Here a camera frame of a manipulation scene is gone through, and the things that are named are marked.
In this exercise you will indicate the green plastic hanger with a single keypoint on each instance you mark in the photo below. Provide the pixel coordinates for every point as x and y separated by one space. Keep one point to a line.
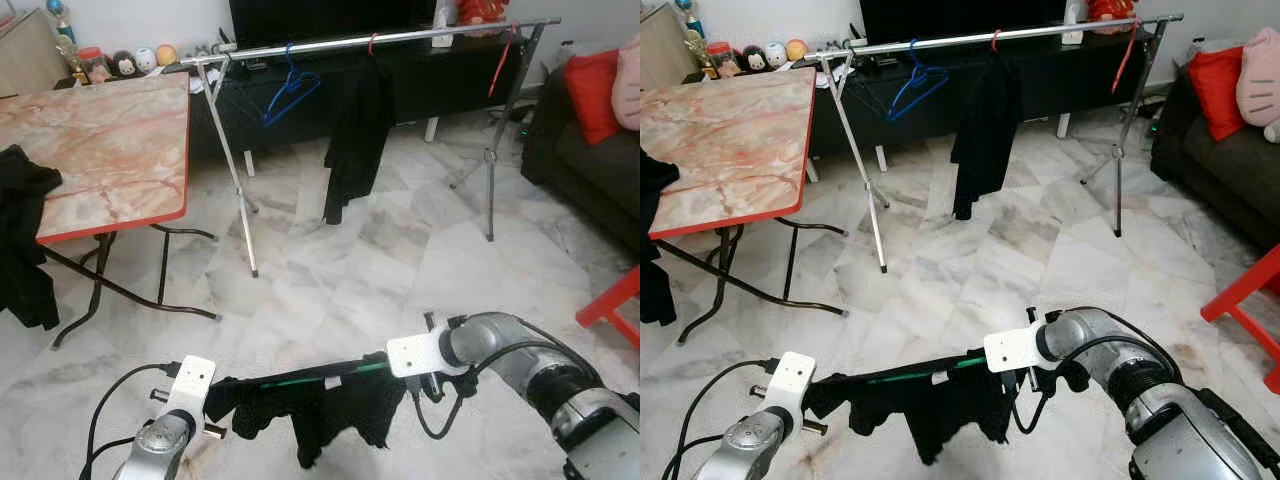
350 371
940 366

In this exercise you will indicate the black ribbed knit garment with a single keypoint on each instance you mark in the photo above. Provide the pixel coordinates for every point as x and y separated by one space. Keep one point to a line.
930 415
330 420

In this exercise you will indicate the black cloth garment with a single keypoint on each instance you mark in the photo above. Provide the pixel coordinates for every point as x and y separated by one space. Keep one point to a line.
655 280
25 260

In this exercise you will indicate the blue plastic hanger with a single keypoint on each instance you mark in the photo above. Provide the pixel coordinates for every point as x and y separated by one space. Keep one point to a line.
915 68
292 72

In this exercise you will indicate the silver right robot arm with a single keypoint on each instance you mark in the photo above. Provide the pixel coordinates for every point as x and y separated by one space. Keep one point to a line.
1170 400
570 390

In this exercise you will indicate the red plastic stool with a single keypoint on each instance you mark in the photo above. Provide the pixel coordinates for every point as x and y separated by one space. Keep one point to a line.
1240 295
615 300

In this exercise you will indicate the black printed t-shirt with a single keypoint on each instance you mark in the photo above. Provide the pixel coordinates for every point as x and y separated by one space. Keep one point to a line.
985 130
360 130

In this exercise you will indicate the dark brown sofa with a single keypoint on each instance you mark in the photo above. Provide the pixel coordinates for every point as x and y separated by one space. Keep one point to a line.
590 180
1220 180

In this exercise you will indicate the black TV cabinet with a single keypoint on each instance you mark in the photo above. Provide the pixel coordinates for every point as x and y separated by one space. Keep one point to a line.
1060 90
440 90

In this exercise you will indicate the red cushion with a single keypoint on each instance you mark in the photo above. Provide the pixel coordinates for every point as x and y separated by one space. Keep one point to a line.
1218 90
592 95

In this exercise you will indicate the silver metal clothes rack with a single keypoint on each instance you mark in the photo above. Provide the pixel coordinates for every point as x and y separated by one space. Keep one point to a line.
420 36
1060 30

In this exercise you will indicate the Totoro plush toy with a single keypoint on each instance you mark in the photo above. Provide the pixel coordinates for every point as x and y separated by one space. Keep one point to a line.
1272 130

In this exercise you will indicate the pink Hello Kitty cushion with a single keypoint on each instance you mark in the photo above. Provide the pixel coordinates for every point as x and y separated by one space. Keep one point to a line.
628 85
1260 80

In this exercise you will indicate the black flat screen television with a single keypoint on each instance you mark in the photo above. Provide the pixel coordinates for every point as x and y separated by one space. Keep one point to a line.
335 20
960 20

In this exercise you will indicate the red laughing Buddha statue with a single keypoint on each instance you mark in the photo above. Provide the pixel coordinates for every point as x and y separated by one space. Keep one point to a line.
1112 8
482 10

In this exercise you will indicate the marble pattern folding table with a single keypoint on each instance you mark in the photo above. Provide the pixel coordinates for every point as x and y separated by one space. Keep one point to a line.
720 140
100 140

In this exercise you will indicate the orange round plush head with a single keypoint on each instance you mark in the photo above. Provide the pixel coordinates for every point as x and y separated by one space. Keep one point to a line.
166 55
796 50

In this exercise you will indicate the light wooden sideboard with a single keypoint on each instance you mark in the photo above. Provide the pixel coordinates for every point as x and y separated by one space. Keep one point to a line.
665 50
30 55

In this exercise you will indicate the Mickey Mouse plush head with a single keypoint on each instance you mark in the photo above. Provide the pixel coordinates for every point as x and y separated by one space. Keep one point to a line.
124 65
754 60

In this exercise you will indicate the trophy with blue ball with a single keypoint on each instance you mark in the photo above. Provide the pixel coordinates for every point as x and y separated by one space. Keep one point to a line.
58 12
688 10

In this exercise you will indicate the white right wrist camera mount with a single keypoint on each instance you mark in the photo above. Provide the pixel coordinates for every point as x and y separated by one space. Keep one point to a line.
1015 347
420 352

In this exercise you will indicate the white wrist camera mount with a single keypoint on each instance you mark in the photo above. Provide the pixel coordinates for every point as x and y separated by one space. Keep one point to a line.
1015 347
790 378
420 352
192 380

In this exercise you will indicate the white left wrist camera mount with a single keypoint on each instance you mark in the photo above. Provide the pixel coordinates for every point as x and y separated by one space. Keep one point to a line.
192 380
790 378

